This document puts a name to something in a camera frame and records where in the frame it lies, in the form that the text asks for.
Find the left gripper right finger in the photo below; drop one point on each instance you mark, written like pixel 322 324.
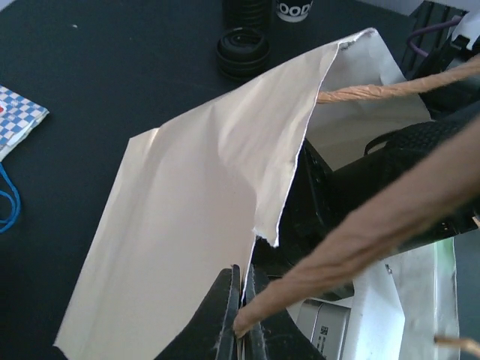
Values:
pixel 279 338

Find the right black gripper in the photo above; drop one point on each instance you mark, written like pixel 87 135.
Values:
pixel 320 197

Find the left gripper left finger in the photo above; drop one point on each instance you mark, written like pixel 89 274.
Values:
pixel 209 334

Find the cream paper bag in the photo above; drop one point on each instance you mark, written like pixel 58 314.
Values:
pixel 191 196

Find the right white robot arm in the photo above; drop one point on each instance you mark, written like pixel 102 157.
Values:
pixel 445 103

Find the single black lid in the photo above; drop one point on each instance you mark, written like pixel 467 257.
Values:
pixel 242 53

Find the right white cup stack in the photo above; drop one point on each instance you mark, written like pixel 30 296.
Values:
pixel 293 11

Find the blue checkered bakery bag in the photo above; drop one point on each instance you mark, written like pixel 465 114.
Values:
pixel 19 116

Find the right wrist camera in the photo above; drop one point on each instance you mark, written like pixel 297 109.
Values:
pixel 324 323

